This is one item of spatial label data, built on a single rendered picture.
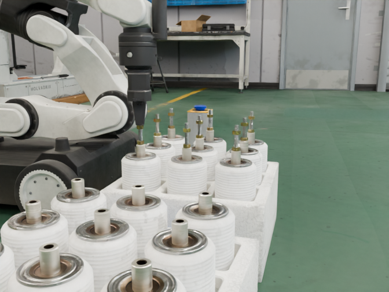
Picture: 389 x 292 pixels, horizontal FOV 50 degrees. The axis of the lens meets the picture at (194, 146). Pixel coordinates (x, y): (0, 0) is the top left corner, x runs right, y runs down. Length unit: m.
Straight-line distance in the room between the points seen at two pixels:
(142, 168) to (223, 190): 0.20
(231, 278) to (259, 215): 0.30
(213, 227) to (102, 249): 0.17
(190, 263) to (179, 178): 0.44
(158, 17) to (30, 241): 0.56
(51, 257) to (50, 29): 0.99
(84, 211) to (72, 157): 0.56
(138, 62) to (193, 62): 5.28
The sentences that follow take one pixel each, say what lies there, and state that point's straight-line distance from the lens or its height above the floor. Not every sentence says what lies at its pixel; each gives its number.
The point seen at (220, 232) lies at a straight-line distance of 0.65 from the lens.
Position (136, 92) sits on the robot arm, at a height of 0.41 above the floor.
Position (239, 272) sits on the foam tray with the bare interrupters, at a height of 0.18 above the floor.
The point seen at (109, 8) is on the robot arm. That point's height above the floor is 0.59.
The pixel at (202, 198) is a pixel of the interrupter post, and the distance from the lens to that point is 0.66.
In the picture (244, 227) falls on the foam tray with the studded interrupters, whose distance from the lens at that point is 0.93.
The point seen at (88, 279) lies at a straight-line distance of 0.52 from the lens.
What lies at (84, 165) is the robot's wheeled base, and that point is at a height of 0.17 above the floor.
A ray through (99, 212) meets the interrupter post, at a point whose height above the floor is 0.28.
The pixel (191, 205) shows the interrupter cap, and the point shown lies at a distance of 0.69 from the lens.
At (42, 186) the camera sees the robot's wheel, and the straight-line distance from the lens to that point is 1.28.
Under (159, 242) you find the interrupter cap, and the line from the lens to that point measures 0.57.
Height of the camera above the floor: 0.50
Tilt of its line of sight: 13 degrees down
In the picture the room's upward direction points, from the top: straight up
